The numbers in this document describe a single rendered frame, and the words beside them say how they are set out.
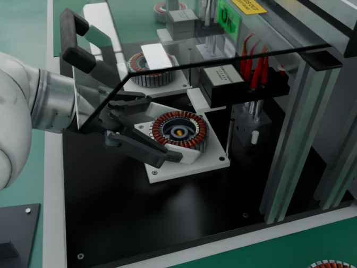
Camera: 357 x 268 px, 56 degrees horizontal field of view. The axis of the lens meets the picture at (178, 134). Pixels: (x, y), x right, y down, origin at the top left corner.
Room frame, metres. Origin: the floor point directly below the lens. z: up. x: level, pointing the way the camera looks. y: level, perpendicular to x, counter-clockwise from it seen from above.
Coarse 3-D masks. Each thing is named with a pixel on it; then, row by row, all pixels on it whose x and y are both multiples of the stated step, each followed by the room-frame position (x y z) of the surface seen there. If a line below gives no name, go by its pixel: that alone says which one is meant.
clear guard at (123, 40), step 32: (96, 0) 0.46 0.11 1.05; (128, 0) 0.43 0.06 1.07; (160, 0) 0.43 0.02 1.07; (192, 0) 0.43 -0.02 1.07; (224, 0) 0.43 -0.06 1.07; (256, 0) 0.43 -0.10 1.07; (96, 32) 0.38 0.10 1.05; (128, 32) 0.34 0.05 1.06; (160, 32) 0.34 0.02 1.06; (192, 32) 0.34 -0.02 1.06; (224, 32) 0.34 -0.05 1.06; (256, 32) 0.34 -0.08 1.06; (288, 32) 0.34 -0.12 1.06; (96, 64) 0.32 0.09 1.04; (128, 64) 0.28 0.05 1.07; (160, 64) 0.28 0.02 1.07; (192, 64) 0.28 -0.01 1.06; (96, 96) 0.27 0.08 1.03
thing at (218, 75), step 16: (224, 64) 0.52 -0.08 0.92; (208, 80) 0.47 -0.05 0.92; (224, 80) 0.47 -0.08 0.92; (240, 80) 0.47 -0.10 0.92; (272, 80) 0.50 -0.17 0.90; (192, 96) 0.48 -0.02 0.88; (208, 96) 0.45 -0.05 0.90; (224, 96) 0.45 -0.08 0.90; (240, 96) 0.46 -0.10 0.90; (256, 96) 0.46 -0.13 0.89; (272, 96) 0.47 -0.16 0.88; (256, 112) 0.48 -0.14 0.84
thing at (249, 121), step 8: (240, 104) 0.53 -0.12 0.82; (256, 104) 0.53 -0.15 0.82; (232, 112) 0.53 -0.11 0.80; (240, 112) 0.50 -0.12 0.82; (248, 112) 0.50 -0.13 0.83; (264, 112) 0.50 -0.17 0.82; (240, 120) 0.49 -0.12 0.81; (248, 120) 0.48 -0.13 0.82; (264, 120) 0.48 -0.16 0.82; (240, 128) 0.49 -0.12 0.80; (248, 128) 0.46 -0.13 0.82; (256, 128) 0.46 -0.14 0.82; (264, 128) 0.47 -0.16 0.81; (240, 136) 0.48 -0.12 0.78; (248, 136) 0.46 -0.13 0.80; (264, 136) 0.47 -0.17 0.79; (248, 144) 0.46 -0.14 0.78; (256, 144) 0.47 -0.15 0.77
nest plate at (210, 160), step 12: (144, 132) 0.49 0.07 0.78; (168, 132) 0.49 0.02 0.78; (216, 144) 0.46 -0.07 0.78; (204, 156) 0.43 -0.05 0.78; (216, 156) 0.43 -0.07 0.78; (156, 168) 0.40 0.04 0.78; (168, 168) 0.40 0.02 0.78; (180, 168) 0.40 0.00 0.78; (192, 168) 0.40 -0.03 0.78; (204, 168) 0.40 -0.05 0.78; (216, 168) 0.40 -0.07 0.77; (156, 180) 0.37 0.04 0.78
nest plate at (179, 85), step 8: (176, 72) 0.71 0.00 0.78; (128, 80) 0.67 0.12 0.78; (176, 80) 0.67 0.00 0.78; (184, 80) 0.67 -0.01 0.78; (128, 88) 0.64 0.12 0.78; (136, 88) 0.64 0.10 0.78; (144, 88) 0.64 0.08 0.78; (152, 88) 0.64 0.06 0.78; (160, 88) 0.64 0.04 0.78; (168, 88) 0.64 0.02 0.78; (176, 88) 0.64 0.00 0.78; (184, 88) 0.64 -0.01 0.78; (152, 96) 0.62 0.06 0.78; (160, 96) 0.62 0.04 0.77
